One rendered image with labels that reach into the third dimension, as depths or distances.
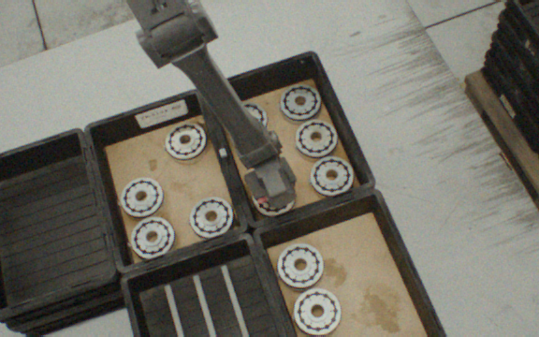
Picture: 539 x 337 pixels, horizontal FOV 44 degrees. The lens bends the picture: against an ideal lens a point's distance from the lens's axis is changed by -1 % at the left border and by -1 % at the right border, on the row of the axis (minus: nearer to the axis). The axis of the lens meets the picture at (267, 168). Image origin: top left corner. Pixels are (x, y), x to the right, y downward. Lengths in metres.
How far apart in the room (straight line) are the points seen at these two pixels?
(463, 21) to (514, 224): 1.38
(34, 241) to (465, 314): 1.04
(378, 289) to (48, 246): 0.78
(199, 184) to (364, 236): 0.41
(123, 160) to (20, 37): 1.57
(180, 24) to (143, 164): 0.73
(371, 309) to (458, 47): 1.61
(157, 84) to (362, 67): 0.59
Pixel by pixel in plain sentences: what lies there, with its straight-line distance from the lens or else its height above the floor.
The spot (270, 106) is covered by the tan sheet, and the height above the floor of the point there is 0.83.
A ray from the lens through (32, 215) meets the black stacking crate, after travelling 1.72.
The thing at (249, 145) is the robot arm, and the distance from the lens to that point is 1.26.
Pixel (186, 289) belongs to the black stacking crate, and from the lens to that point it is 1.54.
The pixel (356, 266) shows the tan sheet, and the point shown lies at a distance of 1.52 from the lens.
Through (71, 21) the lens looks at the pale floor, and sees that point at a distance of 3.15.
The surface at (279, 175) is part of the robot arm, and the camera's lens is 1.32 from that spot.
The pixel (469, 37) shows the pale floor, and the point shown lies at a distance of 2.91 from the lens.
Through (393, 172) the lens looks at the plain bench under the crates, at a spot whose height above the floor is 0.70.
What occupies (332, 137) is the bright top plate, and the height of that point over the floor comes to 0.86.
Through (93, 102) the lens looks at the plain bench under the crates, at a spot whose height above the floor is 0.70.
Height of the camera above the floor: 2.28
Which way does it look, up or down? 63 degrees down
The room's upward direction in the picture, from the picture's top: 11 degrees counter-clockwise
